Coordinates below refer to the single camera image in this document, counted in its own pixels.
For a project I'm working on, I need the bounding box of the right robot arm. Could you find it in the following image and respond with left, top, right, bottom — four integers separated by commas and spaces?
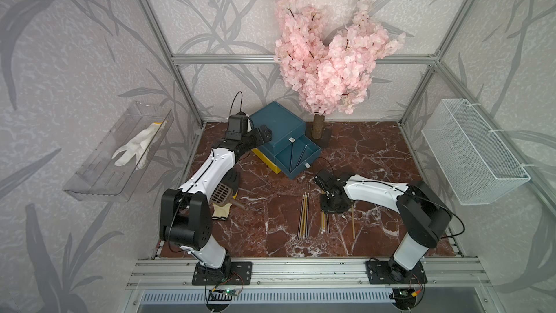
314, 170, 454, 272

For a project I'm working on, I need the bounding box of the white wire mesh basket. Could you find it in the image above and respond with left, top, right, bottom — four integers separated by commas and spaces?
422, 99, 531, 206

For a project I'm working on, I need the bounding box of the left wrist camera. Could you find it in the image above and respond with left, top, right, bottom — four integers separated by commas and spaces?
227, 112, 250, 140

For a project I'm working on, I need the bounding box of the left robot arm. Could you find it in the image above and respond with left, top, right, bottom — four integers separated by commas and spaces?
159, 125, 272, 272

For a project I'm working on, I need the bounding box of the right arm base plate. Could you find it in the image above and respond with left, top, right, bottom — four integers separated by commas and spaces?
365, 258, 428, 285

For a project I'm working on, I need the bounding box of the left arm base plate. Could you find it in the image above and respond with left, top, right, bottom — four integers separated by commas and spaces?
192, 261, 253, 286

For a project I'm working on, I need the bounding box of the clear acrylic wall tray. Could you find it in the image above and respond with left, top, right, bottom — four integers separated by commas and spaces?
62, 101, 174, 202

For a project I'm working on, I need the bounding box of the white glove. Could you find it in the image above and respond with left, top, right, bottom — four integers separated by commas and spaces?
112, 123, 163, 170

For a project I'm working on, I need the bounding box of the left circuit board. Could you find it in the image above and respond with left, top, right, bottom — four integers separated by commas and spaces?
207, 288, 243, 302

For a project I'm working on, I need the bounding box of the pink blossom artificial tree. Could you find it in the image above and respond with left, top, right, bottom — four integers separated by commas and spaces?
275, 0, 405, 141

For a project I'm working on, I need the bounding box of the teal drawer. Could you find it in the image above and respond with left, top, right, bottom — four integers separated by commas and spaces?
275, 136, 322, 180

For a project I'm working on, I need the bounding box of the aluminium front rail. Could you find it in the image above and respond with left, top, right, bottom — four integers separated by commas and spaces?
125, 257, 492, 290

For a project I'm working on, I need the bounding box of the right circuit board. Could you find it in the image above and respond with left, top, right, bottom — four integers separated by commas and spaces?
390, 288, 423, 301

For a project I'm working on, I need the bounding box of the brown slotted spatula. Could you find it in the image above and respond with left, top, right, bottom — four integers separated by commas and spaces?
211, 183, 247, 210

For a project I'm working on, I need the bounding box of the circuit board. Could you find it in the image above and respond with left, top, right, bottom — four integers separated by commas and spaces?
207, 288, 243, 302
390, 288, 423, 301

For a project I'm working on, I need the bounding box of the dark grey pencil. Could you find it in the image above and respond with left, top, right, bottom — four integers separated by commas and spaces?
288, 138, 295, 172

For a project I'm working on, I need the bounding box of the teal yellow drawer box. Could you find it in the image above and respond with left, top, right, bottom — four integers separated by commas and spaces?
250, 101, 306, 173

